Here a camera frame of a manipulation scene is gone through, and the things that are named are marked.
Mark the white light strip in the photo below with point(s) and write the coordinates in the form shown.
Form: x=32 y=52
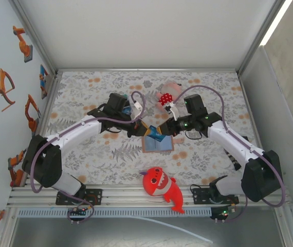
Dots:
x=275 y=24

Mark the clear acrylic card stand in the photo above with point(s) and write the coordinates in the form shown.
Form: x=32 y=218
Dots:
x=127 y=110

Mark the pink doll with polka-dot dress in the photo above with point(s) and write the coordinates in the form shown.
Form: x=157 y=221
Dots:
x=169 y=90

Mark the black and white striped sock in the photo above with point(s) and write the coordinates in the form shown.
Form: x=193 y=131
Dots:
x=232 y=160

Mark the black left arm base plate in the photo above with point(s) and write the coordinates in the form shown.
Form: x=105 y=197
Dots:
x=95 y=196

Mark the blue orange conveyor wall sticker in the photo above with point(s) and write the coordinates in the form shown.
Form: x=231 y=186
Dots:
x=43 y=77

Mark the thin white tube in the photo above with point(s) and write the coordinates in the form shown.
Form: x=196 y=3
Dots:
x=177 y=227

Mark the circuit board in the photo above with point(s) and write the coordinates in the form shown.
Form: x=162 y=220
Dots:
x=218 y=214
x=78 y=211

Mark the left circuit board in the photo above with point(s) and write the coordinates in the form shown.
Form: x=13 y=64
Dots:
x=78 y=211

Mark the red shark plush toy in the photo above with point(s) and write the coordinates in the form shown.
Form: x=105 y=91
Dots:
x=159 y=182

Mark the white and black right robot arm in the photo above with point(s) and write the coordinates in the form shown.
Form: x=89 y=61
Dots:
x=234 y=144

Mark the aluminium frame bar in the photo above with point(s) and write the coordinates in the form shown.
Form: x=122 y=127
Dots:
x=146 y=70

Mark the right circuit board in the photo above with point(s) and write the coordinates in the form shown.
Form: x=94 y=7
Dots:
x=218 y=214

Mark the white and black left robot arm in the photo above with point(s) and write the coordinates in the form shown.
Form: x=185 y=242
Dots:
x=79 y=128

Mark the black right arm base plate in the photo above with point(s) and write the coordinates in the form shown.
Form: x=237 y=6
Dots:
x=199 y=198

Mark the dark blue plastic card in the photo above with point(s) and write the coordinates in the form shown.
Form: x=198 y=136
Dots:
x=127 y=110

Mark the aluminium mounting rail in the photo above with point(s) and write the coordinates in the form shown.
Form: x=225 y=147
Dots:
x=131 y=195

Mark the aluminium frame post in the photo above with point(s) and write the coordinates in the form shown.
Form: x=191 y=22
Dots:
x=262 y=33
x=33 y=33

